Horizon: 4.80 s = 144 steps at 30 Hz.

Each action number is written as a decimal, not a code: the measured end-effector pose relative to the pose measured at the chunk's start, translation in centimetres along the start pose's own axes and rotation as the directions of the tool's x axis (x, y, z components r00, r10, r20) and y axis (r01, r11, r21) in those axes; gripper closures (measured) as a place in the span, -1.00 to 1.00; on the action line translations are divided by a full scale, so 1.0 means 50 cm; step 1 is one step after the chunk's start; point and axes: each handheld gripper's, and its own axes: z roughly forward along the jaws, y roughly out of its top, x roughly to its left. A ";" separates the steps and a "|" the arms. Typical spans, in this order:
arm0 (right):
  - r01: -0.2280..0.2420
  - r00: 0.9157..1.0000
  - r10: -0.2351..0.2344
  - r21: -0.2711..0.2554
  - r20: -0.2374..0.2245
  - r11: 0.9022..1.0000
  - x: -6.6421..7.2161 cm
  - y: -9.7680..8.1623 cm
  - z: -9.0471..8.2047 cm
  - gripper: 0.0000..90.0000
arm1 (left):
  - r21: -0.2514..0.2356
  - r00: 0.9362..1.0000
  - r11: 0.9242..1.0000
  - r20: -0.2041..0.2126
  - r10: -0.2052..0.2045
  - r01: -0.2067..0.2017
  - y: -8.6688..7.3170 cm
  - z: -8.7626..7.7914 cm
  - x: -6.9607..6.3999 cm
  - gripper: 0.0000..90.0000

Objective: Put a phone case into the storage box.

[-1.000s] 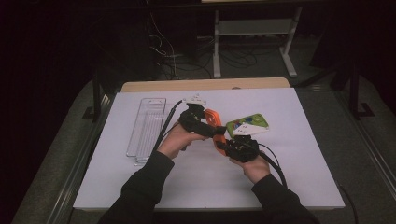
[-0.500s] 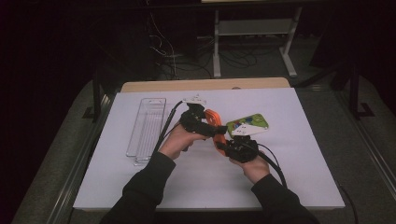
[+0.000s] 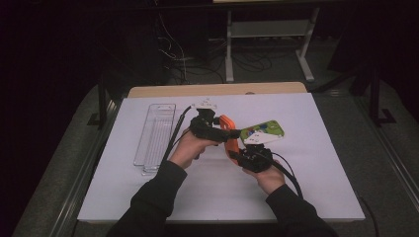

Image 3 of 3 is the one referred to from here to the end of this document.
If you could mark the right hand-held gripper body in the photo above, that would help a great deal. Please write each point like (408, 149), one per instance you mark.
(257, 158)

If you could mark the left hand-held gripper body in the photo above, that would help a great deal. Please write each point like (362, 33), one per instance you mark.
(206, 130)

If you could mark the orange phone case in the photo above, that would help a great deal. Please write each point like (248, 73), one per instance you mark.
(232, 144)

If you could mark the green cartoon phone case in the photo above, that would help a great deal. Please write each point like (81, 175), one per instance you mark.
(263, 127)

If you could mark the clear plastic tray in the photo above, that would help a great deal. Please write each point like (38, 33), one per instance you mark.
(158, 135)

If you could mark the person's right hand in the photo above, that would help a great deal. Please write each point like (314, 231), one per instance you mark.
(270, 179)

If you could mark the person's left hand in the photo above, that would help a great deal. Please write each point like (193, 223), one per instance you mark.
(187, 149)

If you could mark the white-framed desk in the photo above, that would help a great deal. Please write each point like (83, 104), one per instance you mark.
(270, 29)

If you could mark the black metal stand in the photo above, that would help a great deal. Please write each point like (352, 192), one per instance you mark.
(375, 98)
(102, 98)

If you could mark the metal rail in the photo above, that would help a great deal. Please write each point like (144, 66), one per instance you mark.
(392, 154)
(85, 171)

